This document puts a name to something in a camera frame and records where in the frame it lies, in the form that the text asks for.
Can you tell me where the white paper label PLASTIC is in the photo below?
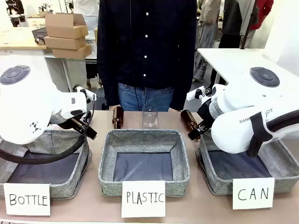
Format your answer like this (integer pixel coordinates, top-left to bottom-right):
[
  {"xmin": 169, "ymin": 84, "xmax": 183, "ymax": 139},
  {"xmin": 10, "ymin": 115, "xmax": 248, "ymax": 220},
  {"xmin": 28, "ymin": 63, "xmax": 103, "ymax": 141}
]
[{"xmin": 121, "ymin": 180, "xmax": 166, "ymax": 218}]

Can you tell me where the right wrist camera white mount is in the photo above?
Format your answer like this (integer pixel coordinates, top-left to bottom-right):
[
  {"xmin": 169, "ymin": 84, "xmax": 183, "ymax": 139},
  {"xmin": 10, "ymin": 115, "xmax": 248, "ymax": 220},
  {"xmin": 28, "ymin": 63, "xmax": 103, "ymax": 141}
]
[{"xmin": 186, "ymin": 85, "xmax": 214, "ymax": 101}]

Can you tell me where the person in dark shirt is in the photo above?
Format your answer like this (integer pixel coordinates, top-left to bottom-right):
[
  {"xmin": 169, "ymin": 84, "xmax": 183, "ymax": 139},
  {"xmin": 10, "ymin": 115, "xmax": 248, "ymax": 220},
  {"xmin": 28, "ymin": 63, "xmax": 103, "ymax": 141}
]
[{"xmin": 96, "ymin": 0, "xmax": 198, "ymax": 112}]

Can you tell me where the red jacket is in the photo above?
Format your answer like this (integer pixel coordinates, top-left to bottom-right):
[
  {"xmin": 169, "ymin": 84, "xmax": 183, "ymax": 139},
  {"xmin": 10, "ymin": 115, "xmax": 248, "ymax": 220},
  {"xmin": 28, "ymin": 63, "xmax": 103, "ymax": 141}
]
[{"xmin": 249, "ymin": 0, "xmax": 274, "ymax": 30}]

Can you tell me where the grey fabric basket plastic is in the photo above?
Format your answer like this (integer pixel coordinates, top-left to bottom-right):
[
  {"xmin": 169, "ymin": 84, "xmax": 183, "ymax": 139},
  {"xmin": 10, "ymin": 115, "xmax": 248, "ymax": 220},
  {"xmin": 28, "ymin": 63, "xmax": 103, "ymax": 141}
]
[{"xmin": 98, "ymin": 129, "xmax": 191, "ymax": 197}]

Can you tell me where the black cable hose left arm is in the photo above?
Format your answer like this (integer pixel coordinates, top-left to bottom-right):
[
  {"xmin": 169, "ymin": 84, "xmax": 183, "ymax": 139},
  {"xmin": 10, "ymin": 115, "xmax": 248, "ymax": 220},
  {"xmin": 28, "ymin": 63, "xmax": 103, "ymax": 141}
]
[{"xmin": 0, "ymin": 134, "xmax": 90, "ymax": 165}]

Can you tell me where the white side table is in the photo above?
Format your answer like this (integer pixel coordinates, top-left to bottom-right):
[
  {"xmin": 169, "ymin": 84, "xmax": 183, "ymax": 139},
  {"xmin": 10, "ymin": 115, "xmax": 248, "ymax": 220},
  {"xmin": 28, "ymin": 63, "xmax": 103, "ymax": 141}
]
[{"xmin": 197, "ymin": 48, "xmax": 299, "ymax": 87}]

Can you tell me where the black cable hose right arm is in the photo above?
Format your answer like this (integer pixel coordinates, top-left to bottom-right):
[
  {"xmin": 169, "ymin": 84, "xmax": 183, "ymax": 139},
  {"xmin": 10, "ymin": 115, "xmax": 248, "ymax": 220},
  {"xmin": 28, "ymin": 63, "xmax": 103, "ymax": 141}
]
[{"xmin": 266, "ymin": 109, "xmax": 299, "ymax": 134}]

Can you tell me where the grey fabric basket bottle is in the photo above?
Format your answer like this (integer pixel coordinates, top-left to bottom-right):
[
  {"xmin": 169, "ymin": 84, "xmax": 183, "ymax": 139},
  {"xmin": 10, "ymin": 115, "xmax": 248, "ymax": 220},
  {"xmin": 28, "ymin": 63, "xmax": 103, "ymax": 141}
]
[{"xmin": 0, "ymin": 127, "xmax": 92, "ymax": 199}]

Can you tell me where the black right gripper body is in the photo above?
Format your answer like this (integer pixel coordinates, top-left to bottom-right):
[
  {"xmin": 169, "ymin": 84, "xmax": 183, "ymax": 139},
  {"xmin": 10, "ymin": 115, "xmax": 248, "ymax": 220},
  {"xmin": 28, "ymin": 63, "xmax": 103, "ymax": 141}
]
[{"xmin": 196, "ymin": 101, "xmax": 214, "ymax": 133}]

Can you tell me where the black strap on right arm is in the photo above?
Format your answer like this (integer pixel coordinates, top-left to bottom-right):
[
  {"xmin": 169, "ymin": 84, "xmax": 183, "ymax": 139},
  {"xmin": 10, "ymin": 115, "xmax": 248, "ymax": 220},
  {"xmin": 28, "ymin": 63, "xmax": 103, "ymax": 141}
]
[{"xmin": 247, "ymin": 112, "xmax": 273, "ymax": 157}]

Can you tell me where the black mesh basket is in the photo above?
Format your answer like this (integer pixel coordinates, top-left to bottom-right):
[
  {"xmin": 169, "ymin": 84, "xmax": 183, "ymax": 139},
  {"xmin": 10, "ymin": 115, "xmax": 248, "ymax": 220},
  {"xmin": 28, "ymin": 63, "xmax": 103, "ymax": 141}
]
[{"xmin": 31, "ymin": 27, "xmax": 48, "ymax": 44}]

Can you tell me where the white paper label CAN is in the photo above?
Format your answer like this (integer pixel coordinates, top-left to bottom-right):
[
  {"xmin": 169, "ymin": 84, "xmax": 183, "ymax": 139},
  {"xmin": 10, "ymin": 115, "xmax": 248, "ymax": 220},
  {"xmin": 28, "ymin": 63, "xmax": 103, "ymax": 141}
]
[{"xmin": 232, "ymin": 177, "xmax": 275, "ymax": 210}]

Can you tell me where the clear plastic bottle without cap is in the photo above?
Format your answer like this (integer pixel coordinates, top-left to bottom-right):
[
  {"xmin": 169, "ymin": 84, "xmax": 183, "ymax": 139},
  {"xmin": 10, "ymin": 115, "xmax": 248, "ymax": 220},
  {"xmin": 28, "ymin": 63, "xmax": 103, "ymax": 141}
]
[{"xmin": 141, "ymin": 105, "xmax": 159, "ymax": 129}]

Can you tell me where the background person in beige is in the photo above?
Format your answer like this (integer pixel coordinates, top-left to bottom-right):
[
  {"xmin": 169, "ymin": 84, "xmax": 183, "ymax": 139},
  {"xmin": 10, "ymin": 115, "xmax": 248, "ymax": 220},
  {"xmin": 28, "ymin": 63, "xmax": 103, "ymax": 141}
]
[{"xmin": 192, "ymin": 0, "xmax": 222, "ymax": 82}]

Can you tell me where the light wooden table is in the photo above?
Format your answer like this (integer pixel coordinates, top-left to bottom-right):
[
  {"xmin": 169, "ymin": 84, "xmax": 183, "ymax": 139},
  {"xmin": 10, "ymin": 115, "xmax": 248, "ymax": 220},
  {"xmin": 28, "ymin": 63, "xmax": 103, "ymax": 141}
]
[{"xmin": 0, "ymin": 27, "xmax": 49, "ymax": 50}]

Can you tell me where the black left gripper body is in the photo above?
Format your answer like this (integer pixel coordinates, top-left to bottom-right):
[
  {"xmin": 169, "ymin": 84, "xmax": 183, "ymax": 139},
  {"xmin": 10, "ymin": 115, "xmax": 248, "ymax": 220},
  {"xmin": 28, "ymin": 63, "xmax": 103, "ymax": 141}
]
[{"xmin": 78, "ymin": 109, "xmax": 94, "ymax": 128}]

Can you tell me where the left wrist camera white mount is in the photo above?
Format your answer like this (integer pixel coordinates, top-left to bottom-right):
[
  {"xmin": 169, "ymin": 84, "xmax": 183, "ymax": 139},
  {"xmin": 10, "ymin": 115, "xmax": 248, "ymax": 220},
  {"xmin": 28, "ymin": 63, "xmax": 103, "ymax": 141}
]
[{"xmin": 73, "ymin": 85, "xmax": 97, "ymax": 104}]

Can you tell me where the background person in black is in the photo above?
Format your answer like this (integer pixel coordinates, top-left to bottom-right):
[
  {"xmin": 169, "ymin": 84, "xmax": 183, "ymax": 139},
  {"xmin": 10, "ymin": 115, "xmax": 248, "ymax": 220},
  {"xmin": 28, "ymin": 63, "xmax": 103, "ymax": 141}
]
[{"xmin": 209, "ymin": 0, "xmax": 249, "ymax": 88}]

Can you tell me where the black cable hose arm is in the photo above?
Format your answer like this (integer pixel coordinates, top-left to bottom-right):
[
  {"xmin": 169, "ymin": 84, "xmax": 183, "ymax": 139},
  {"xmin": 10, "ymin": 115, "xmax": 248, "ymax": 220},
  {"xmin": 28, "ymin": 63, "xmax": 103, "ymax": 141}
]
[
  {"xmin": 0, "ymin": 134, "xmax": 90, "ymax": 165},
  {"xmin": 266, "ymin": 109, "xmax": 299, "ymax": 134}
]

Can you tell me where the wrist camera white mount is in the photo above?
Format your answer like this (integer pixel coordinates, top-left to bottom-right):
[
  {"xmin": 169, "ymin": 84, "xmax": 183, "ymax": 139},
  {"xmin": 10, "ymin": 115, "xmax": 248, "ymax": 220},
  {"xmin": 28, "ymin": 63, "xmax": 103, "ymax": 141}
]
[
  {"xmin": 73, "ymin": 85, "xmax": 97, "ymax": 104},
  {"xmin": 186, "ymin": 85, "xmax": 214, "ymax": 101}
]

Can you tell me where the open cardboard box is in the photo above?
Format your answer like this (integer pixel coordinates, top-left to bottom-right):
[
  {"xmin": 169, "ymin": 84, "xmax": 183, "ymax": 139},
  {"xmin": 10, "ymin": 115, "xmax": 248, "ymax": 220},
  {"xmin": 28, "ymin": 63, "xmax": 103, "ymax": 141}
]
[{"xmin": 44, "ymin": 13, "xmax": 89, "ymax": 39}]

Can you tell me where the closed flat cardboard box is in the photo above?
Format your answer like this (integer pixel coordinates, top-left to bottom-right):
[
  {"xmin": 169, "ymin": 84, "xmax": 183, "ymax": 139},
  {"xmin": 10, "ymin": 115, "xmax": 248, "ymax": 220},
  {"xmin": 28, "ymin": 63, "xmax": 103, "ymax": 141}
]
[
  {"xmin": 51, "ymin": 44, "xmax": 93, "ymax": 59},
  {"xmin": 44, "ymin": 36, "xmax": 87, "ymax": 50}
]

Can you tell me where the grey fabric basket can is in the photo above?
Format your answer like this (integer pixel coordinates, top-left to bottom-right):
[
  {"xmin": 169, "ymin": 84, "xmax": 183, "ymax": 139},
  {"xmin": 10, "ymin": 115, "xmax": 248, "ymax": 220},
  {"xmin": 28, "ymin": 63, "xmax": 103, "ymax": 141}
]
[{"xmin": 195, "ymin": 133, "xmax": 299, "ymax": 196}]

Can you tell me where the white paper label BOTTLE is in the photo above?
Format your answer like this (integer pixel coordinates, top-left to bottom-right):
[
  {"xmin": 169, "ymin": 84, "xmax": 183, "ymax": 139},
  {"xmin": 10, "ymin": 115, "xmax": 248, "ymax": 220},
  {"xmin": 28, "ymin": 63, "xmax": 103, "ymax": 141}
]
[{"xmin": 3, "ymin": 183, "xmax": 51, "ymax": 217}]

